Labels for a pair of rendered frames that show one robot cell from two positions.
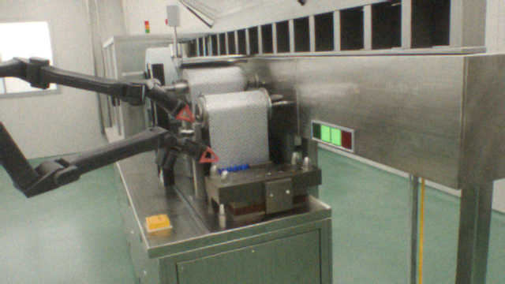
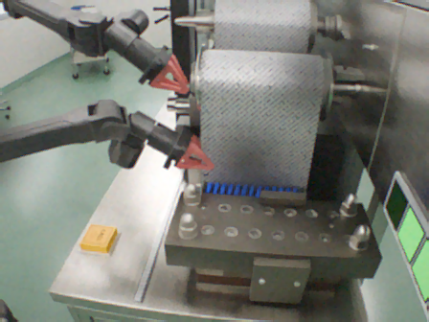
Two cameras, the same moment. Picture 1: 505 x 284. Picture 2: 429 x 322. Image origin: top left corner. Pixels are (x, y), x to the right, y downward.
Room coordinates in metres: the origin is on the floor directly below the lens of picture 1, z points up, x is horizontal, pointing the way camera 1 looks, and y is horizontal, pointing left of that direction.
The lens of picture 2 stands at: (1.00, -0.13, 1.47)
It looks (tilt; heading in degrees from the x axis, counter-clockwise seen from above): 32 degrees down; 30
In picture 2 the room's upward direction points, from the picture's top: straight up
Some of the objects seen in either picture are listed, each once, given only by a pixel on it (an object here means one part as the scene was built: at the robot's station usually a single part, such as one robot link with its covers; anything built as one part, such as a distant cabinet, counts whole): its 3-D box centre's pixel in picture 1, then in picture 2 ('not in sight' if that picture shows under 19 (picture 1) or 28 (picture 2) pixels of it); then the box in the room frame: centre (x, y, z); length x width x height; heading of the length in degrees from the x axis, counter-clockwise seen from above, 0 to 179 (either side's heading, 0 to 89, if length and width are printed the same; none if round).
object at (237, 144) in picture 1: (240, 147); (256, 154); (1.56, 0.08, 1.11); 0.23 x 0.01 x 0.18; 113
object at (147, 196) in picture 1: (172, 155); (238, 92); (2.45, 0.54, 0.88); 2.52 x 0.66 x 0.04; 23
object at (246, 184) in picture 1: (263, 180); (272, 233); (1.46, 0.00, 1.00); 0.40 x 0.16 x 0.06; 113
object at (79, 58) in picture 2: not in sight; (87, 39); (4.47, 4.11, 0.51); 0.91 x 0.58 x 1.02; 47
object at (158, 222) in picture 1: (157, 222); (99, 238); (1.33, 0.37, 0.91); 0.07 x 0.07 x 0.02; 23
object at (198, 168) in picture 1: (194, 162); (190, 150); (1.58, 0.27, 1.05); 0.06 x 0.05 x 0.31; 113
